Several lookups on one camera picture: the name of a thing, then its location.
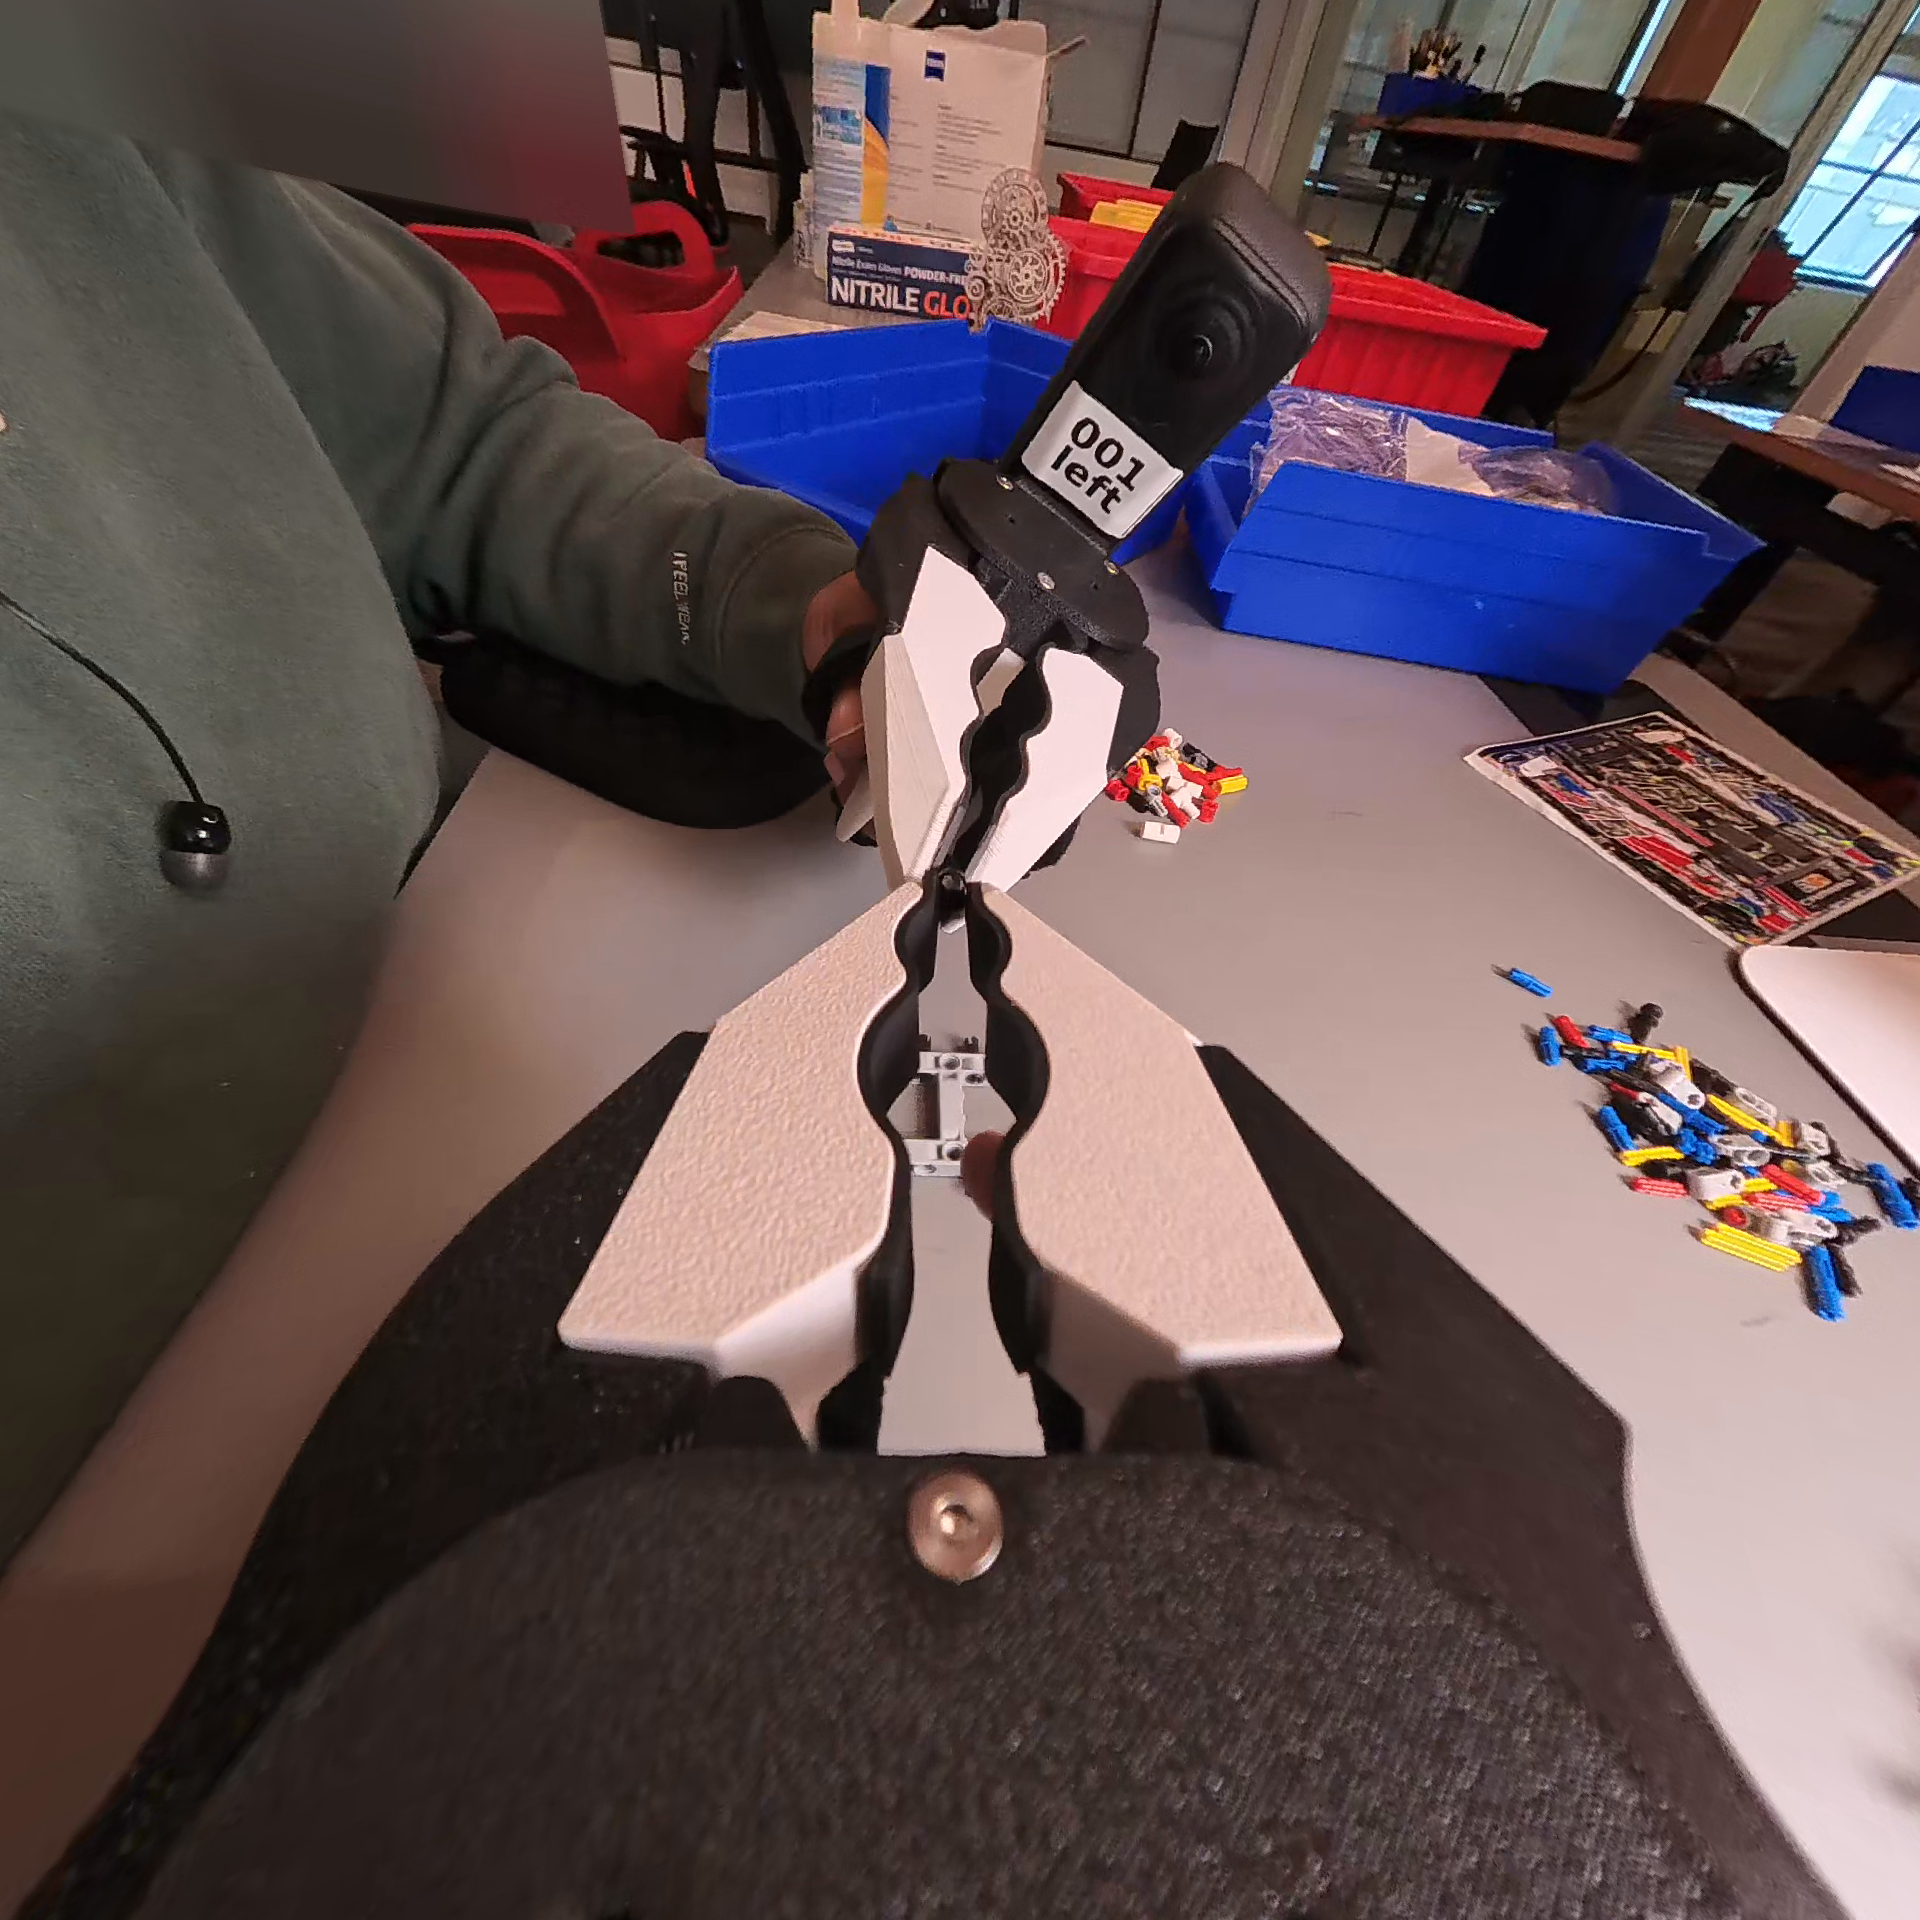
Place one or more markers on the person's right hand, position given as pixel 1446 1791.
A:
pixel 984 1178

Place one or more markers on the red plastic container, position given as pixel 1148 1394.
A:
pixel 600 300

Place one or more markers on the empty blue plastic bin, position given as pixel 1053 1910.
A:
pixel 839 406

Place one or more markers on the pile of blue lego pieces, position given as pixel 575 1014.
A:
pixel 1724 1156

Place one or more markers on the shiny lego sticker sheet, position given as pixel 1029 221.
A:
pixel 1695 826

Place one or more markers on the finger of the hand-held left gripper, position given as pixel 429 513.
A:
pixel 916 751
pixel 1072 734

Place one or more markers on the person's left hand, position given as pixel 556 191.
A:
pixel 850 764

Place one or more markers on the black lego pin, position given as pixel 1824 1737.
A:
pixel 950 897

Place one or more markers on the clear plastic bags of parts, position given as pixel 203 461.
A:
pixel 1396 443

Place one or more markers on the wooden gear ornament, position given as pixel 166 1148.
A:
pixel 1020 254

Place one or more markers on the red plastic bin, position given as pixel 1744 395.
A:
pixel 1382 347

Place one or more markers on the grey lego frame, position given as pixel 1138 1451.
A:
pixel 943 1110

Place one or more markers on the pile of red lego pieces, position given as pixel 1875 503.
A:
pixel 1179 781

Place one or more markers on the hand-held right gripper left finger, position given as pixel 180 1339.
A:
pixel 734 1185

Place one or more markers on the blue plastic bin with bags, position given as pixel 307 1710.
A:
pixel 1424 586

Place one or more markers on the person's torso in green hoodie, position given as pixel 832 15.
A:
pixel 195 599

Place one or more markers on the disposable glove box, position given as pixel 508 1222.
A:
pixel 901 277

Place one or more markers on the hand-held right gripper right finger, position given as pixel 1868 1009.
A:
pixel 1172 1202

